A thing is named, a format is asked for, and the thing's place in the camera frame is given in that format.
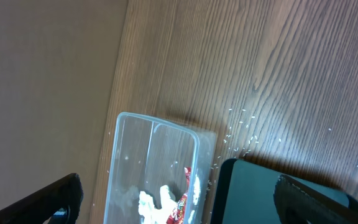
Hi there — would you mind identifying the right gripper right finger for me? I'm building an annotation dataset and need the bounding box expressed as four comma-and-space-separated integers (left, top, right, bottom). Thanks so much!
273, 175, 358, 224

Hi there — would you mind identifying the black tray bin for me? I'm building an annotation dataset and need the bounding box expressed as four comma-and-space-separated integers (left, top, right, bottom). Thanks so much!
211, 159, 358, 223

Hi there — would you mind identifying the red snack wrapper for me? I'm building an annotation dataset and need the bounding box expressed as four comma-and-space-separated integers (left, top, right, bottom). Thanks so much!
166, 167, 191, 224

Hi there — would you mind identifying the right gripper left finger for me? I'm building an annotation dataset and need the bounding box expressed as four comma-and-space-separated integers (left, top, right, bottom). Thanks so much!
0, 173, 83, 224

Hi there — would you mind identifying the clear plastic bin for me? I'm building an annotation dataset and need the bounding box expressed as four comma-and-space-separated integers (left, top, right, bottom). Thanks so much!
103, 112, 216, 223

